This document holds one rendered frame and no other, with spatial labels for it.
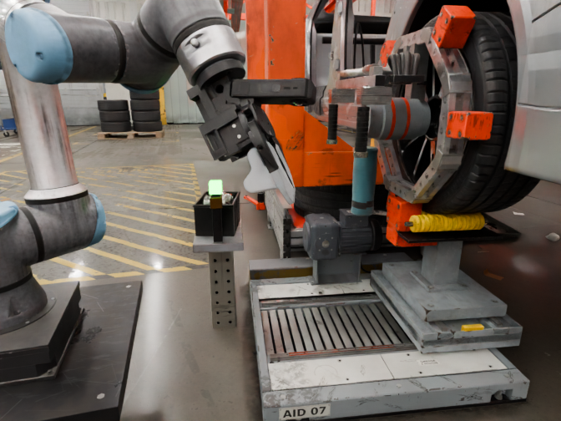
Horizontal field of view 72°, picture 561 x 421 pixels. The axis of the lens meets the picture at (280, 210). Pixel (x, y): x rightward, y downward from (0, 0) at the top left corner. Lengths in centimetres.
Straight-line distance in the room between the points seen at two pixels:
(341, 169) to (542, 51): 100
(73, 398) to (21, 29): 73
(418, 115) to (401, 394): 86
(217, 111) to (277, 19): 122
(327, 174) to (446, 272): 66
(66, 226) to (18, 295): 19
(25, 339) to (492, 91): 129
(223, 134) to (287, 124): 121
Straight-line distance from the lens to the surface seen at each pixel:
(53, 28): 61
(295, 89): 53
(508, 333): 159
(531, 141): 107
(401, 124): 134
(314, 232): 164
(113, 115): 961
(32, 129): 113
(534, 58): 109
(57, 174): 114
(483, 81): 121
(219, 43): 56
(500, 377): 148
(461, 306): 151
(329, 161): 179
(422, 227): 136
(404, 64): 120
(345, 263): 192
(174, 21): 59
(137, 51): 65
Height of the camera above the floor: 92
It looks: 16 degrees down
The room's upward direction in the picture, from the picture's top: straight up
